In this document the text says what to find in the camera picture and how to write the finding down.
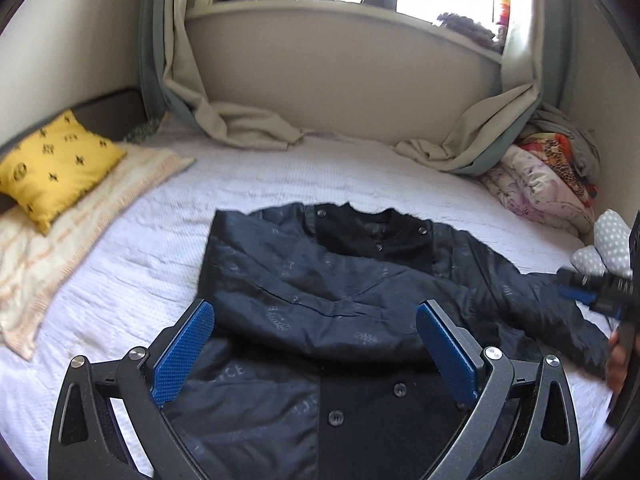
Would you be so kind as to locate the cream knitted blanket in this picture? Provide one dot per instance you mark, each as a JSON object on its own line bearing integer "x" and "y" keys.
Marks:
{"x": 75, "y": 240}

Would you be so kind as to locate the grey polka dot star pillow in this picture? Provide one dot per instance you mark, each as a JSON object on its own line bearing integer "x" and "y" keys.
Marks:
{"x": 607, "y": 240}

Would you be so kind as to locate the dark grey headboard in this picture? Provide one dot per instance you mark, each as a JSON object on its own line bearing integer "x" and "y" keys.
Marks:
{"x": 105, "y": 110}

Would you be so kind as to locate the person's right hand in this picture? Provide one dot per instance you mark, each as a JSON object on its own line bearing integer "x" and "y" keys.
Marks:
{"x": 614, "y": 360}

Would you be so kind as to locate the folded floral quilt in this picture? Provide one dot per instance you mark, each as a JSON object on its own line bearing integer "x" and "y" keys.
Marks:
{"x": 535, "y": 185}

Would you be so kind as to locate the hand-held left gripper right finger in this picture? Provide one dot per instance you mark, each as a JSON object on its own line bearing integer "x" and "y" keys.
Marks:
{"x": 447, "y": 355}

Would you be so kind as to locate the yellow printed pillow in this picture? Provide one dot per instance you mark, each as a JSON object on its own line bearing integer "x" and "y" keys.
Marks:
{"x": 55, "y": 165}

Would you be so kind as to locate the folded colourful patterned blanket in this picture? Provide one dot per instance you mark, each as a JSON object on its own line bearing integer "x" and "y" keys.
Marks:
{"x": 560, "y": 155}

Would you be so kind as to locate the black printed jacket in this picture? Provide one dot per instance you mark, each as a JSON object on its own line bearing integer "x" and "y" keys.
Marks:
{"x": 320, "y": 280}

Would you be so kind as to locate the bed with white quilted cover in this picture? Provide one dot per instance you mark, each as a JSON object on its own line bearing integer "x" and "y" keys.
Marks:
{"x": 165, "y": 210}

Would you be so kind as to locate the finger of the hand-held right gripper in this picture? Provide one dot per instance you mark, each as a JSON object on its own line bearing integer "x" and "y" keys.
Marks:
{"x": 582, "y": 276}
{"x": 577, "y": 294}

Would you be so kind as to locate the green floral cloth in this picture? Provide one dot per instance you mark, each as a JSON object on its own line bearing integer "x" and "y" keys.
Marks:
{"x": 145, "y": 129}

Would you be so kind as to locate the beige and green curtain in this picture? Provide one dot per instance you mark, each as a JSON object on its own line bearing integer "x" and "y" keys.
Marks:
{"x": 225, "y": 120}
{"x": 500, "y": 120}

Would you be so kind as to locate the dark knitted cloth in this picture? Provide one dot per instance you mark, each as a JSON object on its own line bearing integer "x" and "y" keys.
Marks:
{"x": 470, "y": 27}

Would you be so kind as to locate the folded grey cloth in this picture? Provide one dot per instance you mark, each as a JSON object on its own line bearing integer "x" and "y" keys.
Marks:
{"x": 575, "y": 135}

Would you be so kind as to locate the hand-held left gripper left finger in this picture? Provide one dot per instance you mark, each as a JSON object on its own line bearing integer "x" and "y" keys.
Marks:
{"x": 182, "y": 355}

